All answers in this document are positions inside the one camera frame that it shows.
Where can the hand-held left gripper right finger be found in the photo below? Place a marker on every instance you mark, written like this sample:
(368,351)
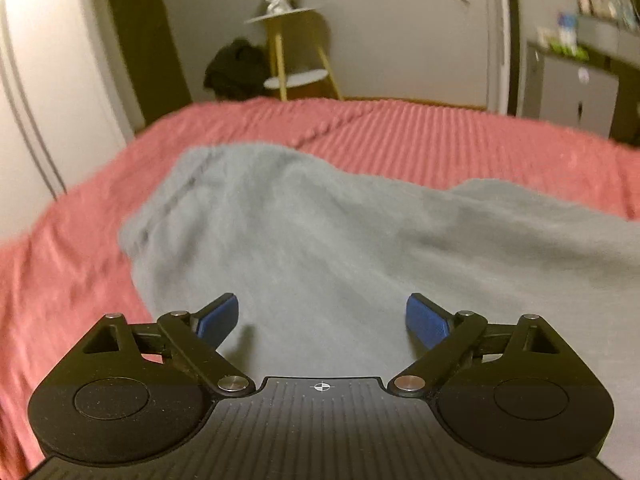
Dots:
(425,319)

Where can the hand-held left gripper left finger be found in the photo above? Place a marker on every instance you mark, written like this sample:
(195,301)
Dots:
(218,317)

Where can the grey pants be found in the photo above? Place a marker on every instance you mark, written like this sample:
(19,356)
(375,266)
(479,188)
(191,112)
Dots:
(325,240)

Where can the pink ribbed blanket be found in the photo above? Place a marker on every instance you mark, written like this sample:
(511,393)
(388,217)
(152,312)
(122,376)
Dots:
(425,132)

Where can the grey cabinet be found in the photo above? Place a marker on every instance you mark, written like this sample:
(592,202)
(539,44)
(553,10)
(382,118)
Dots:
(565,91)

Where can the yellow-legged side table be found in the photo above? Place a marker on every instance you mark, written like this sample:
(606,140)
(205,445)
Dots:
(276,50)

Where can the white wardrobe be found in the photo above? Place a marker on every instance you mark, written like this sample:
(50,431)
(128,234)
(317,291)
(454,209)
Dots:
(50,85)

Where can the brown door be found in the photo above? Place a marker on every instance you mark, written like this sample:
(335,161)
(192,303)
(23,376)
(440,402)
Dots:
(145,35)

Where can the green packets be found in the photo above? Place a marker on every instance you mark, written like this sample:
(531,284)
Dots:
(565,49)

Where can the blue and white bottle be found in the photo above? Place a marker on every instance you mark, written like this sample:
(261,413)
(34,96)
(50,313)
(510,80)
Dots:
(567,27)

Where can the white door frame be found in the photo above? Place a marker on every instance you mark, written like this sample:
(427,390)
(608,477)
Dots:
(500,35)

